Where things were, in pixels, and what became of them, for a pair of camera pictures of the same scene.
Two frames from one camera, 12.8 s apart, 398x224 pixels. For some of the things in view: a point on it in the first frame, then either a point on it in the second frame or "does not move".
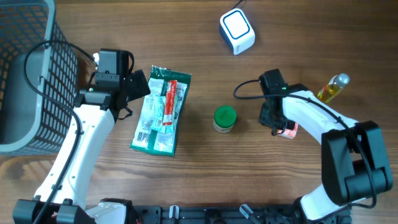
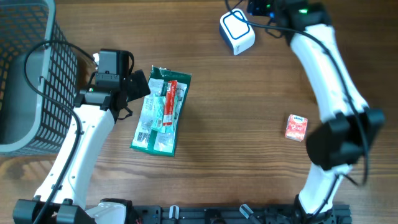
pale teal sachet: (160, 104) does not move
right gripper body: (272, 119) → (263, 7)
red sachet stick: (170, 102) does not move
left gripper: (134, 89) does not move
